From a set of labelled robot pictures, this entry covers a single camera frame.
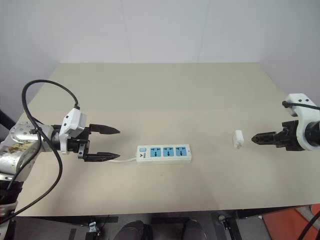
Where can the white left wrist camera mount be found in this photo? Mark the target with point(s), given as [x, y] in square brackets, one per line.
[72, 120]

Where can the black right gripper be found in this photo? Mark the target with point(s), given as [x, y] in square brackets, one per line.
[290, 138]

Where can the orange floor panel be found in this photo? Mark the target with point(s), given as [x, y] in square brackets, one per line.
[287, 225]

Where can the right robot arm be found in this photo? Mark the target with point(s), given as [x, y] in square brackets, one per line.
[313, 133]

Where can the white plug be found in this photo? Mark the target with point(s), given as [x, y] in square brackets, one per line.
[237, 139]

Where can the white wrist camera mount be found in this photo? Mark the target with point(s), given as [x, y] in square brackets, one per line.
[72, 120]
[303, 117]

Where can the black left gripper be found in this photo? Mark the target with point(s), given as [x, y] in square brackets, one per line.
[75, 146]

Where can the small black white clamp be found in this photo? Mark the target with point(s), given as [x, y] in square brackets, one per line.
[93, 227]

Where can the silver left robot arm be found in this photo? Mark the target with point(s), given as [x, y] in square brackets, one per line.
[23, 147]

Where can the white blue power strip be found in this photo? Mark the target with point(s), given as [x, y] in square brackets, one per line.
[163, 155]

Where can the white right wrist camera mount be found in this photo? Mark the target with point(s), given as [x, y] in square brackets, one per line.
[303, 117]

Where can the dark slanted bar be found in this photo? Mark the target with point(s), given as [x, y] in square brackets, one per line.
[6, 118]

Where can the dark rounded shoe shape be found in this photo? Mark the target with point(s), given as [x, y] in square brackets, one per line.
[136, 231]
[193, 230]

